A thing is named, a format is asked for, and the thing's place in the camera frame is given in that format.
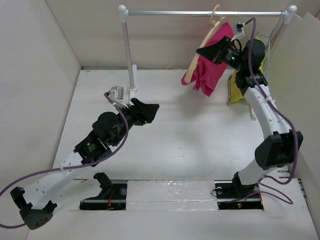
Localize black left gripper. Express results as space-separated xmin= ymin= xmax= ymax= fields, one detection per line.
xmin=111 ymin=98 xmax=158 ymax=147

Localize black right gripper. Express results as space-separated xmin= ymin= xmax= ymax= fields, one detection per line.
xmin=196 ymin=34 xmax=247 ymax=72

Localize wooden clothes hanger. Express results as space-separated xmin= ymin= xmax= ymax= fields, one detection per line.
xmin=183 ymin=3 xmax=230 ymax=85

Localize pink trousers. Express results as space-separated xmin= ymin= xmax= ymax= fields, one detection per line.
xmin=181 ymin=22 xmax=234 ymax=97

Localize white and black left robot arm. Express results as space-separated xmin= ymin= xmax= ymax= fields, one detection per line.
xmin=10 ymin=98 xmax=160 ymax=230

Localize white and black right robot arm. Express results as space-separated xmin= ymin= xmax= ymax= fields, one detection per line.
xmin=196 ymin=36 xmax=303 ymax=198

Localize yellow shirt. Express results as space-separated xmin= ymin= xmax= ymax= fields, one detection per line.
xmin=226 ymin=34 xmax=267 ymax=106

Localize silver clothes rack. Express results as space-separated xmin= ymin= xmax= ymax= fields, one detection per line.
xmin=117 ymin=3 xmax=298 ymax=121

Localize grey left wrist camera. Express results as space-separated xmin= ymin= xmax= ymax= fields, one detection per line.
xmin=106 ymin=86 xmax=129 ymax=108

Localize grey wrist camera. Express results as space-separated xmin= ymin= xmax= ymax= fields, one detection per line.
xmin=106 ymin=86 xmax=129 ymax=108
xmin=231 ymin=22 xmax=246 ymax=41

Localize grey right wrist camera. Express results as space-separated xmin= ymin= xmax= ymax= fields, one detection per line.
xmin=231 ymin=22 xmax=246 ymax=41

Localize light blue wire hanger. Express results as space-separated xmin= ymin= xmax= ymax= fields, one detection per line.
xmin=255 ymin=10 xmax=286 ymax=80

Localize black left arm base rail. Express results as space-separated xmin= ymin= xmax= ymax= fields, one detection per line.
xmin=79 ymin=181 xmax=128 ymax=211

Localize black right arm base rail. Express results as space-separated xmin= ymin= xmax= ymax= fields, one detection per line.
xmin=211 ymin=180 xmax=264 ymax=210

